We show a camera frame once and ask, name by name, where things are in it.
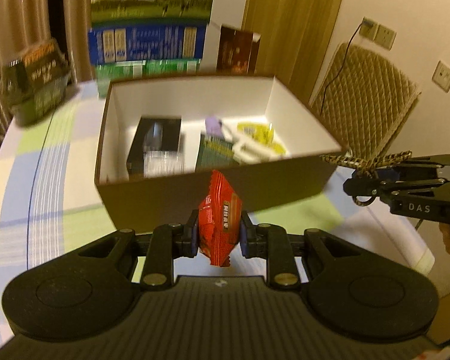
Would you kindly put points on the black shaver box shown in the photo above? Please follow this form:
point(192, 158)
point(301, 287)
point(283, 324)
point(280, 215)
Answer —
point(150, 135)

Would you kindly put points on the small brown card box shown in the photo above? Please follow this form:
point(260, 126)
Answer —
point(236, 50)

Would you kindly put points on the dark green card packet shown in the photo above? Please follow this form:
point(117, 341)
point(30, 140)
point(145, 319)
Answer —
point(213, 153)

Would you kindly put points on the leopard print hair clip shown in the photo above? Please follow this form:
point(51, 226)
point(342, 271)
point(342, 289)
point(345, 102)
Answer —
point(356, 162)

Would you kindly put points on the clear box of cotton swabs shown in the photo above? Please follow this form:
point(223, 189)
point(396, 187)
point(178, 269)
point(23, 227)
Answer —
point(161, 163)

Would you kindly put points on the white claw hair clip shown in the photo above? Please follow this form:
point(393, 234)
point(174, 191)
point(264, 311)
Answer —
point(247, 150)

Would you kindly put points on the beige curtain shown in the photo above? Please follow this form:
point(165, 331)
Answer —
point(30, 7)

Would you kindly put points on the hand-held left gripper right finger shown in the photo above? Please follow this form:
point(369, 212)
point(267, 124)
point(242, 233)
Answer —
point(244, 234)

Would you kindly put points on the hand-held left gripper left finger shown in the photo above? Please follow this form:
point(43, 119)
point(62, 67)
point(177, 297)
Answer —
point(194, 234)

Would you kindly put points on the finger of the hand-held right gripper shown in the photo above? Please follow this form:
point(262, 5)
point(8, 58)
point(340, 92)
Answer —
point(427, 161)
point(397, 187)

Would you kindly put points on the single wall socket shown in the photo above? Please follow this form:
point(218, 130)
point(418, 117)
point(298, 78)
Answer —
point(444, 75)

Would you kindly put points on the golden curtain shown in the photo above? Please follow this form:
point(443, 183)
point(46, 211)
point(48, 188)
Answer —
point(292, 26)

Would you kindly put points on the brown cardboard box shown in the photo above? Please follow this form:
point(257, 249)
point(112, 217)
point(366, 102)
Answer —
point(153, 202)

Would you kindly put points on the desktop with checked tablecloth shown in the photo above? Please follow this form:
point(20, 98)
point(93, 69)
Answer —
point(41, 202)

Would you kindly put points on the chair with quilted cover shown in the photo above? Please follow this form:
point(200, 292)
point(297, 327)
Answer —
point(367, 93)

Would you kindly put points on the green black noodle bowl pack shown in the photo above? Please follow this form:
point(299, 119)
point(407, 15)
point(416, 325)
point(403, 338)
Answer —
point(33, 82)

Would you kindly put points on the green carton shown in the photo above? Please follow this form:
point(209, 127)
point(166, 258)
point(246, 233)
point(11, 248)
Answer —
point(150, 69)

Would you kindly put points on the purple tube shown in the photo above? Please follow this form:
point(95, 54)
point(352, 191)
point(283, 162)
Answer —
point(213, 125)

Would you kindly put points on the wall socket with plug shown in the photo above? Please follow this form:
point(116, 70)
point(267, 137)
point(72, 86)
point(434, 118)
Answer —
point(369, 28)

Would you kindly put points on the yellow sachet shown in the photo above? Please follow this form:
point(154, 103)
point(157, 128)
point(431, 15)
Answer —
point(277, 149)
point(255, 133)

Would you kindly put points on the red snack packet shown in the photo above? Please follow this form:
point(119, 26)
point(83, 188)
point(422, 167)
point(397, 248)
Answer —
point(219, 217)

